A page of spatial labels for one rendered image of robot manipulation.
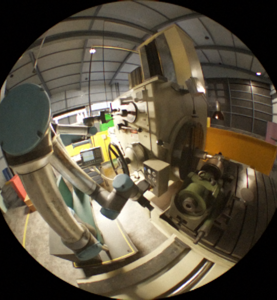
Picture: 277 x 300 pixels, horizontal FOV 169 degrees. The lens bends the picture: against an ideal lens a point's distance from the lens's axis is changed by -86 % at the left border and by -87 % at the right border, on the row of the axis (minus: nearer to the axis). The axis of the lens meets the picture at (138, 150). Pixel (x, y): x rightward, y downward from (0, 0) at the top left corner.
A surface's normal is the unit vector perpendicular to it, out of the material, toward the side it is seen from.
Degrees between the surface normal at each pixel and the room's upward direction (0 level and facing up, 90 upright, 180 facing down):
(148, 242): 0
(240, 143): 90
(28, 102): 82
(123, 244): 0
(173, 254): 0
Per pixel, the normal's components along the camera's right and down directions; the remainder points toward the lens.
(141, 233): -0.11, -0.92
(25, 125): 0.81, 0.00
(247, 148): -0.82, 0.30
